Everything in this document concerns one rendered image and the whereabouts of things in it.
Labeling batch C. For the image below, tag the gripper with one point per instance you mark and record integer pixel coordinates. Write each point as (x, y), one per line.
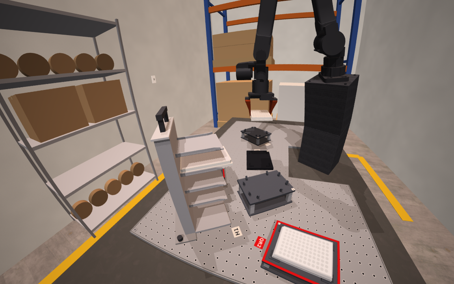
(261, 93)

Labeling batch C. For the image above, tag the white microplate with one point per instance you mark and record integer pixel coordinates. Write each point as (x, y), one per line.
(305, 252)

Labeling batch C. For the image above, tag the white rectangular plate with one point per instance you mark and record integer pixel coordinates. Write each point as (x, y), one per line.
(219, 158)

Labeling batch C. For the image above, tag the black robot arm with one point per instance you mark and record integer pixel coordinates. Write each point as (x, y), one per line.
(329, 41)

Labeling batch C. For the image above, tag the dark grey flat nest with red border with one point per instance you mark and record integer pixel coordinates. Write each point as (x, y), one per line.
(294, 274)

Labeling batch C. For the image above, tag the grey shelf rack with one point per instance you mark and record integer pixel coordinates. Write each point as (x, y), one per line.
(198, 196)

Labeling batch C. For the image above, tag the cream well plate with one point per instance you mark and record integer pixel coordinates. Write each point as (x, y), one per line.
(260, 115)

